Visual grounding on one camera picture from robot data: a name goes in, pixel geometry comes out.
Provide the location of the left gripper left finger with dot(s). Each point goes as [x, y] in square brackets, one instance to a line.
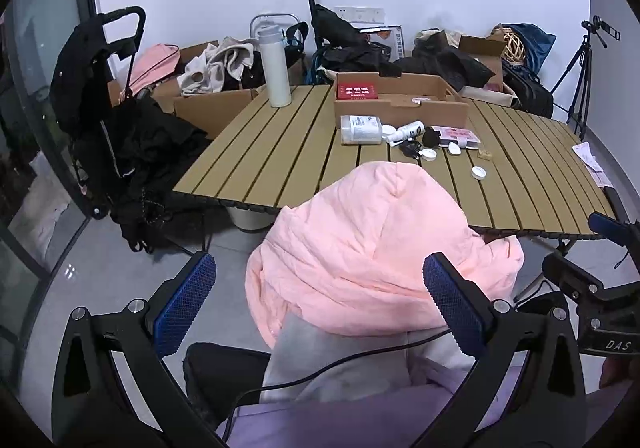
[89, 402]

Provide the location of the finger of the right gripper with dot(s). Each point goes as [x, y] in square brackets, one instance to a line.
[572, 280]
[618, 229]

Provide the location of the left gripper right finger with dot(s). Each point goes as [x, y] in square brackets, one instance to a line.
[525, 388]

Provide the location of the white round lid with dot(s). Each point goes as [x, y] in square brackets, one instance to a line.
[478, 173]

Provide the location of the small tan wooden block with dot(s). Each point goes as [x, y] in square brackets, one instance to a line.
[484, 155]

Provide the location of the pink white card box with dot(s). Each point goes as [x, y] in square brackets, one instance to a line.
[464, 138]

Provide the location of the white jar cap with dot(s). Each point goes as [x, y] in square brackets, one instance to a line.
[428, 154]

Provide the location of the black charger plug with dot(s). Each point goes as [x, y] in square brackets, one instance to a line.
[431, 138]

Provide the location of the white spray bottle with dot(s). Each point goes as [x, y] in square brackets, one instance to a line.
[404, 133]

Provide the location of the white wet wipes pack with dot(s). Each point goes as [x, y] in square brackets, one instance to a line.
[360, 130]

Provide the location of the red gift box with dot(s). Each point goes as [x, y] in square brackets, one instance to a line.
[355, 91]

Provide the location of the person's right hand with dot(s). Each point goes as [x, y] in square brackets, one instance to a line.
[614, 370]

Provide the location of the paper receipts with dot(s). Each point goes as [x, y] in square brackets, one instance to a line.
[583, 151]

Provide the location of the black chair seat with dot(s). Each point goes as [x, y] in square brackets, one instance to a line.
[216, 374]

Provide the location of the tan slatted folding table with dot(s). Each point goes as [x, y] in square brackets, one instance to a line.
[268, 158]

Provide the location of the black suitcase bag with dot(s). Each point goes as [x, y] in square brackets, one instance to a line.
[532, 97]

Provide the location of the beige canvas bag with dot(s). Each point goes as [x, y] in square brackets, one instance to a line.
[505, 97]

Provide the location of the grey sweatpants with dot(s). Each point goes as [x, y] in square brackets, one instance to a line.
[310, 365]

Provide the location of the blue cloth bag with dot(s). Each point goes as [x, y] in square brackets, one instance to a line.
[538, 44]

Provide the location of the woven rattan ball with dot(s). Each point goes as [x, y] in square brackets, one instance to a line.
[514, 50]

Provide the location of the white bin under table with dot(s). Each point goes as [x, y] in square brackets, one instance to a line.
[250, 221]

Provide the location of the cardboard box right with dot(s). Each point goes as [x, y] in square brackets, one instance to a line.
[488, 51]

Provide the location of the pink hooded jacket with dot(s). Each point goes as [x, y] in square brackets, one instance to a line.
[350, 260]

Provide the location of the cardboard tray box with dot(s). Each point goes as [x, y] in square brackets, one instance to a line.
[394, 105]

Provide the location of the black folding cart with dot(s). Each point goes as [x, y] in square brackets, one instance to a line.
[128, 155]

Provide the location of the large cardboard box left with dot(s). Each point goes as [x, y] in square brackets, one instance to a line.
[211, 112]

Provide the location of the white printed product box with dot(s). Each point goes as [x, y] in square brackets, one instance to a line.
[389, 39]

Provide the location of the beige clothes pile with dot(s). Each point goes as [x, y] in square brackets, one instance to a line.
[207, 72]

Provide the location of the pink backpack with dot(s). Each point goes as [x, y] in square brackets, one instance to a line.
[155, 64]

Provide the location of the white thermos bottle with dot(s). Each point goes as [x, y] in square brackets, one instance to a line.
[272, 52]

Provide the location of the black camera tripod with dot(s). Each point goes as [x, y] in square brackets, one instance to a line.
[578, 112]

